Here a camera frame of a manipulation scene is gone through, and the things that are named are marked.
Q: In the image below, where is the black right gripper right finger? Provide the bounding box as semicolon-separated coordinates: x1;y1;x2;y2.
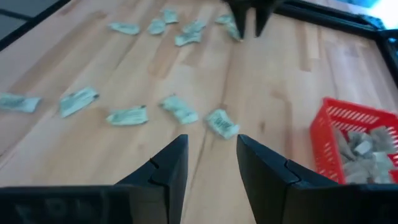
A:
236;134;398;224

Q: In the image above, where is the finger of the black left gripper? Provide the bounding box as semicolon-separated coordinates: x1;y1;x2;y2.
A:
225;0;251;40
254;0;282;37

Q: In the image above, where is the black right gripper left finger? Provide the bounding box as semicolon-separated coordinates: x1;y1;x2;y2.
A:
0;134;190;224

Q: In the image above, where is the white sweetener packet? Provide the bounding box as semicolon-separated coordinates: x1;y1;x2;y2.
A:
204;108;241;140
58;86;100;118
215;14;236;26
369;126;394;153
182;20;208;34
158;94;200;125
107;21;141;36
334;129;355;161
174;32;203;47
354;139;373;156
105;105;149;127
160;8;180;25
225;23;244;43
0;91;42;114
146;17;167;35

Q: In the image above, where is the red slotted plastic basket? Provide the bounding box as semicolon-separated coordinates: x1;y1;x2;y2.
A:
309;96;398;186

